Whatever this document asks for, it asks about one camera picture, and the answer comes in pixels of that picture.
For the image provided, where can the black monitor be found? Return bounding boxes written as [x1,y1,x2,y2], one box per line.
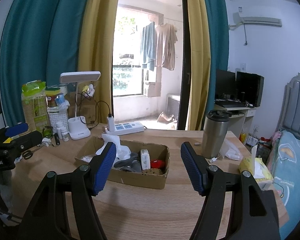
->
[215,69,237,100]

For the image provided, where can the beige hanging shirt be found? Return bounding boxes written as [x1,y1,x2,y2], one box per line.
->
[154,23,178,71]

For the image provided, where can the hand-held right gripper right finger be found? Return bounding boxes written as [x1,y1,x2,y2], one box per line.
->
[180,141,282,240]

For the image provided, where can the yellow curtain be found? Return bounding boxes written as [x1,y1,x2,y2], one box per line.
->
[77,0,122,128]
[184,0,212,131]

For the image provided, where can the red plush ball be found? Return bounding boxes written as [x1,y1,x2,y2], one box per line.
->
[150,159,165,169]

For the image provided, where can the black scissors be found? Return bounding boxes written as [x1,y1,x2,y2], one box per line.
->
[21,146,42,161]

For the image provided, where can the brown dotted pad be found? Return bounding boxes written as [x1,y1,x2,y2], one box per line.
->
[141,168,165,176]

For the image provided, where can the steel thermos cup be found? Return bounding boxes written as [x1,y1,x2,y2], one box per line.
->
[202,109,232,159]

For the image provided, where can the grey sock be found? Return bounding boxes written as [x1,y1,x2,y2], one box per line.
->
[129,152,142,173]
[113,159,132,172]

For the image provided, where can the clear plastic bag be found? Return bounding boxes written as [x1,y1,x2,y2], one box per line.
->
[220,139,244,161]

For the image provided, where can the yellow lid can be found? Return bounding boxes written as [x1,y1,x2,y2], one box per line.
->
[45,88,65,108]

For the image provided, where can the white balcony appliance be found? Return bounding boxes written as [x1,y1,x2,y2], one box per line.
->
[166,94,182,125]

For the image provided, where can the teal curtain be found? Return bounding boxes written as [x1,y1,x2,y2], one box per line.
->
[200,0,230,116]
[0,0,94,128]

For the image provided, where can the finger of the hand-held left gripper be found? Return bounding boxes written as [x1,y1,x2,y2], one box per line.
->
[5,129,44,153]
[5,121,29,136]

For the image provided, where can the black door frame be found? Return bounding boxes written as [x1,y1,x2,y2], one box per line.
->
[174,0,191,130]

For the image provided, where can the cardboard scrap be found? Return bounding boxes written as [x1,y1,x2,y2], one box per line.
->
[157,112,177,124]

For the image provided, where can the white usb cable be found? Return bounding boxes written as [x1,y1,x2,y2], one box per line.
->
[194,142,223,163]

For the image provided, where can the green pack of paper cups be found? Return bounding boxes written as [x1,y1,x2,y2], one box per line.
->
[21,80,49,133]

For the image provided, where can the white perforated basket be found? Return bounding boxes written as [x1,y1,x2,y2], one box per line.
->
[47,107,69,133]

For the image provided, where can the flat cardboard sheet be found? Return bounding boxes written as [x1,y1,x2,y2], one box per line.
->
[65,91,98,126]

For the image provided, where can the white computer desk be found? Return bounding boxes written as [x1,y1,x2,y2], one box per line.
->
[214,104,257,141]

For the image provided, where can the light blue hanging shirt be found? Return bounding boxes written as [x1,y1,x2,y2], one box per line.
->
[139,21,157,72]

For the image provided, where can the green glasses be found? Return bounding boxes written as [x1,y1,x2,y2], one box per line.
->
[42,126,54,139]

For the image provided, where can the black charger cable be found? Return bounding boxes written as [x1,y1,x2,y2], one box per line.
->
[77,90,113,126]

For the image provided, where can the white power strip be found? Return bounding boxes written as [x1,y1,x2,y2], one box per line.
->
[104,122,145,134]

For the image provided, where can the blue printed bed sheet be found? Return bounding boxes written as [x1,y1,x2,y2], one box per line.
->
[265,130,300,228]

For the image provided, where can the cardboard box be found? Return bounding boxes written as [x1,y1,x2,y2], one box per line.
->
[74,136,170,190]

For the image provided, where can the green printed tissue pack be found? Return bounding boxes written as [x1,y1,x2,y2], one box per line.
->
[140,149,151,170]

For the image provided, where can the white desk lamp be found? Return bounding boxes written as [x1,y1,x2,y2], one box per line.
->
[60,71,101,140]

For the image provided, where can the black keyboard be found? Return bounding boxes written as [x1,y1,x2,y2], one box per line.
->
[215,100,245,108]

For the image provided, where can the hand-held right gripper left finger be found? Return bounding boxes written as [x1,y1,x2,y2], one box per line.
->
[17,141,117,240]

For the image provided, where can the white waffle cloth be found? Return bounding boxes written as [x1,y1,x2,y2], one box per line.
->
[95,144,132,161]

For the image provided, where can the white air conditioner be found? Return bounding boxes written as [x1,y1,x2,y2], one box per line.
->
[229,11,282,31]

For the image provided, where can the yellow tissue pack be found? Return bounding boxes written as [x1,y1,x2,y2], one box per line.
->
[238,145,274,191]

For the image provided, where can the black computer tower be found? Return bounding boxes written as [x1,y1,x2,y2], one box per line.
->
[236,71,265,108]

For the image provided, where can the blue packet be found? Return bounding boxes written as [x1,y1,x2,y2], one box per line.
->
[55,94,71,112]

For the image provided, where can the grey padded headboard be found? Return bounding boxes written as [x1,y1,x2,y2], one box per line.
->
[275,72,300,136]

